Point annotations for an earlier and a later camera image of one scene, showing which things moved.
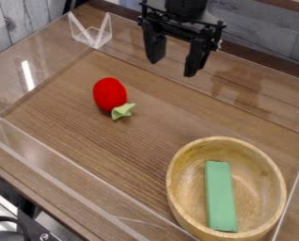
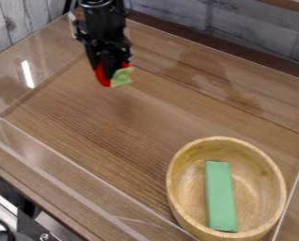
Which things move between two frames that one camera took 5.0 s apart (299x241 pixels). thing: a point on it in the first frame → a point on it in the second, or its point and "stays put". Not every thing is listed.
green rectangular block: x=222 y=206 stays put
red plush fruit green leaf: x=112 y=97 → x=121 y=76
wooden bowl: x=258 y=182 stays put
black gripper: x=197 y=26 → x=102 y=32
